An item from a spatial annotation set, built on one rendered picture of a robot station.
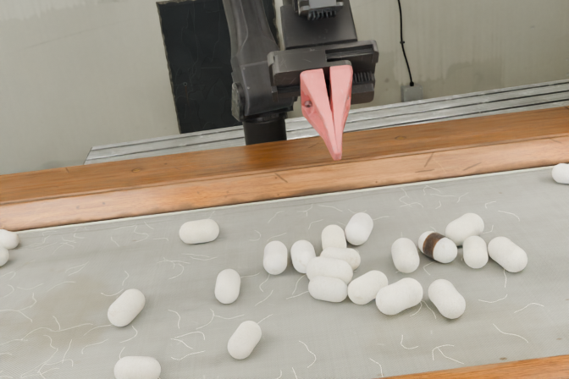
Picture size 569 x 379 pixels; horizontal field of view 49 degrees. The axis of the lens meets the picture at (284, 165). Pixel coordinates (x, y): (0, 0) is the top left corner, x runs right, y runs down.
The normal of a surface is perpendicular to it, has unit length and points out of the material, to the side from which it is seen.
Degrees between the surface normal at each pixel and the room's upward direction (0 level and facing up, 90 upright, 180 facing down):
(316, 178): 45
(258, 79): 69
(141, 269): 0
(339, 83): 61
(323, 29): 40
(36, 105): 90
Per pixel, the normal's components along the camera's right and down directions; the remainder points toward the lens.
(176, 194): -0.04, -0.38
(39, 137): 0.11, 0.37
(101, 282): -0.11, -0.92
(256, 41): 0.28, -0.02
